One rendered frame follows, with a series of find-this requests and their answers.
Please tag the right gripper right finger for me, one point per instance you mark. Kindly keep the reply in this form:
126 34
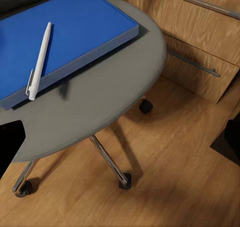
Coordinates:
232 136

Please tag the folder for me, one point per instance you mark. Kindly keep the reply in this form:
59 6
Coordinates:
81 32

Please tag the pen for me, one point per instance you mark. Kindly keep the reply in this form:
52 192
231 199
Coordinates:
35 76

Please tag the cabinet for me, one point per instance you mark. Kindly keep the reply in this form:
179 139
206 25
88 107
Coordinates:
220 144
202 42

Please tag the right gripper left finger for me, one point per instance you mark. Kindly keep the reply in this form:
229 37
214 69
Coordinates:
12 136

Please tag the swivel chair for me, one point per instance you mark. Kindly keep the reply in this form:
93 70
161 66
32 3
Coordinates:
89 99

